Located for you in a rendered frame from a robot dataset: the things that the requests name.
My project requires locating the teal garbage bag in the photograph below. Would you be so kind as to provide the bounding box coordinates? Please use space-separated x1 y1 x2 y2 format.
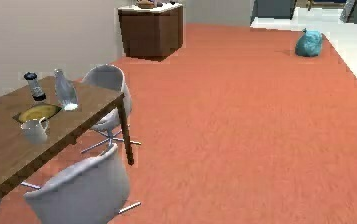
294 27 324 58

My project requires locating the black pepper grinder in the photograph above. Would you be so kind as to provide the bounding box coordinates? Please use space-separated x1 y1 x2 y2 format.
23 71 48 102

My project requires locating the dark grey furniture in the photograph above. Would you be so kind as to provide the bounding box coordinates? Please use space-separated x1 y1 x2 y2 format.
252 0 298 20

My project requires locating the white shell chair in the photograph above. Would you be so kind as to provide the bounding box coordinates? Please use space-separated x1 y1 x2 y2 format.
80 64 142 155
0 143 142 224

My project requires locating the yellow food on dark plate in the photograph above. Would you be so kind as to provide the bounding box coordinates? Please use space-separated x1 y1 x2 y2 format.
12 103 64 125

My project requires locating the white mug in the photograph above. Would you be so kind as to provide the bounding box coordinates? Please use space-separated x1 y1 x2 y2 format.
20 116 50 145

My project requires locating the brown bowl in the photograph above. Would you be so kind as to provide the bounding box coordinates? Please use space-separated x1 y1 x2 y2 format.
135 0 156 10

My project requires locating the brown wooden cabinet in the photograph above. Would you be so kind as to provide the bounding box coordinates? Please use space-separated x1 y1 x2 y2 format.
117 2 184 62

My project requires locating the brown wooden table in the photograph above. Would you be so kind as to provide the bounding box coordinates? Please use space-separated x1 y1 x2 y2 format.
0 75 135 210

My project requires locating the clear glass bottle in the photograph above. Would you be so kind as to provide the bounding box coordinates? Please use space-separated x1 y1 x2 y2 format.
53 68 79 112

